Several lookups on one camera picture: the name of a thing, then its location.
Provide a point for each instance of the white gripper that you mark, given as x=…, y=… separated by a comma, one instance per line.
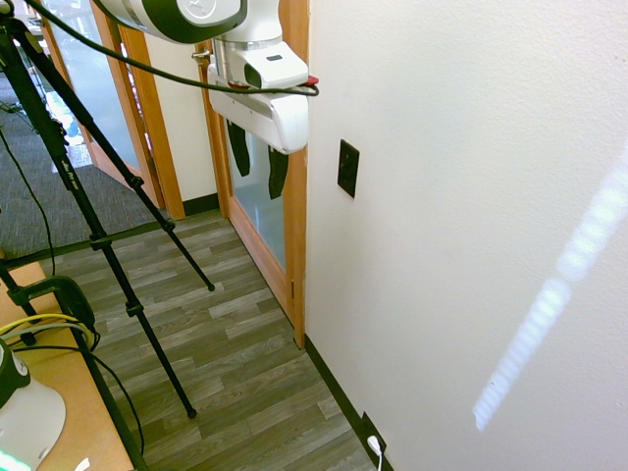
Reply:
x=262, y=110

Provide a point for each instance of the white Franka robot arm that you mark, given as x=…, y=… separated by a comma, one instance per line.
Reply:
x=186, y=17

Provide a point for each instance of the wooden glass door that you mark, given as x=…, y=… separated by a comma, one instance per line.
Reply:
x=260, y=206

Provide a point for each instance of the red tab on wrist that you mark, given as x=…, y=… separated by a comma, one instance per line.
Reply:
x=312, y=80

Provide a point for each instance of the black clamp on table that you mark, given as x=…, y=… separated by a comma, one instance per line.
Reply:
x=64, y=299

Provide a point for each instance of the white power plug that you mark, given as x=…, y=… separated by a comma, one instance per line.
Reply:
x=377, y=449

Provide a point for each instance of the black wall light switch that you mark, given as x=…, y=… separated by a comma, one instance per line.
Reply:
x=348, y=168

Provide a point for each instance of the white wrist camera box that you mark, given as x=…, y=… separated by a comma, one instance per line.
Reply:
x=272, y=68

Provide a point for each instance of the wooden door frame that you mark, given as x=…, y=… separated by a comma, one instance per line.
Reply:
x=294, y=29

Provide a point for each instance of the wooden glass partition frame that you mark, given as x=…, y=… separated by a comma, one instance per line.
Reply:
x=132, y=98

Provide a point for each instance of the black camera tripod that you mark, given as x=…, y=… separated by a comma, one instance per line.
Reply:
x=93, y=216

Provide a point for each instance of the black wall outlet plate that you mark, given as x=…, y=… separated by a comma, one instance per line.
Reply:
x=374, y=432

